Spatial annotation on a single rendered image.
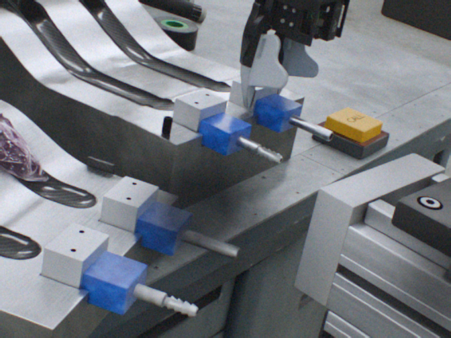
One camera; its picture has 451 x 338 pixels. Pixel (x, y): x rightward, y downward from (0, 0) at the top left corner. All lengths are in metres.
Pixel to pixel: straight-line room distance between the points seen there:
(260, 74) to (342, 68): 0.56
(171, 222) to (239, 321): 0.41
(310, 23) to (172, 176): 0.23
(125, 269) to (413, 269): 0.25
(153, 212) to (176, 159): 0.12
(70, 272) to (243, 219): 0.31
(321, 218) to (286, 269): 0.63
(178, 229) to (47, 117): 0.30
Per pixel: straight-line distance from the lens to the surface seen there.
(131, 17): 1.24
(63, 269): 0.74
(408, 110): 1.45
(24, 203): 0.85
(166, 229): 0.82
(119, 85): 1.08
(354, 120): 1.24
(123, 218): 0.83
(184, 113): 0.97
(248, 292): 1.19
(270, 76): 1.01
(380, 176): 0.71
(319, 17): 1.00
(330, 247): 0.67
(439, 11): 5.11
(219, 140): 0.95
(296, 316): 1.42
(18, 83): 1.08
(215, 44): 1.55
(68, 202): 0.87
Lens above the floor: 1.28
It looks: 26 degrees down
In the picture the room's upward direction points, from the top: 12 degrees clockwise
